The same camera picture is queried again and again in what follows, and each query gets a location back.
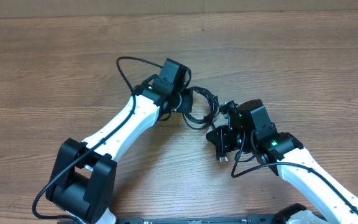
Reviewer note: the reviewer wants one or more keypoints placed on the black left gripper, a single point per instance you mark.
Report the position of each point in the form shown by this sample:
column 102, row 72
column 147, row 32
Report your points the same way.
column 186, row 105

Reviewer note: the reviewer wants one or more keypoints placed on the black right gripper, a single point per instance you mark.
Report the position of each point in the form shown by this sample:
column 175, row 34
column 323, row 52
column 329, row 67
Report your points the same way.
column 222, row 144

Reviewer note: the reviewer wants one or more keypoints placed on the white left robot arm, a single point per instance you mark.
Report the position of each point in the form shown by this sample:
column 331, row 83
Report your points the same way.
column 84, row 172

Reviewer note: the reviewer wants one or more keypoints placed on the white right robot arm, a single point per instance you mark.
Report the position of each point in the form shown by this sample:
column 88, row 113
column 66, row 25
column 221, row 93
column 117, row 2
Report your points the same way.
column 287, row 158

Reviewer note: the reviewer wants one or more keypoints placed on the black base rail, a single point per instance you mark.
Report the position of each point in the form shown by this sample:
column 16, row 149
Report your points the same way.
column 248, row 219

